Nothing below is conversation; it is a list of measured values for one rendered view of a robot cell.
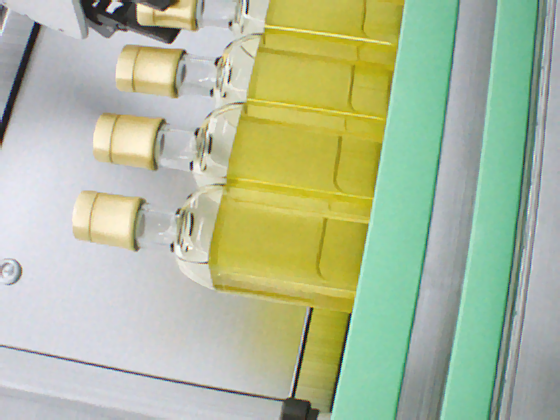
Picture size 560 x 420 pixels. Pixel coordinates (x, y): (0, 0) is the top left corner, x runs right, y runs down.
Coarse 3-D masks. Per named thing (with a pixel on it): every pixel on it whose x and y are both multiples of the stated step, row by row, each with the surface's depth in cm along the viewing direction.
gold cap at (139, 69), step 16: (128, 48) 88; (144, 48) 88; (160, 48) 88; (128, 64) 87; (144, 64) 87; (160, 64) 87; (176, 64) 87; (128, 80) 87; (144, 80) 87; (160, 80) 87; (176, 96) 88
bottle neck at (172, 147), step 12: (168, 132) 84; (180, 132) 84; (192, 132) 84; (156, 144) 84; (168, 144) 84; (180, 144) 84; (156, 156) 84; (168, 156) 84; (180, 156) 84; (180, 168) 85
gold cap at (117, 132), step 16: (96, 128) 84; (112, 128) 84; (128, 128) 84; (144, 128) 84; (96, 144) 84; (112, 144) 84; (128, 144) 84; (144, 144) 84; (96, 160) 86; (112, 160) 85; (128, 160) 85; (144, 160) 84
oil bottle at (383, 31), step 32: (256, 0) 87; (288, 0) 87; (320, 0) 87; (352, 0) 87; (384, 0) 87; (256, 32) 87; (288, 32) 87; (320, 32) 86; (352, 32) 86; (384, 32) 86
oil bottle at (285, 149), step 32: (224, 128) 83; (256, 128) 82; (288, 128) 82; (320, 128) 82; (352, 128) 82; (384, 128) 82; (192, 160) 84; (224, 160) 82; (256, 160) 81; (288, 160) 81; (320, 160) 81; (352, 160) 81; (320, 192) 81; (352, 192) 81
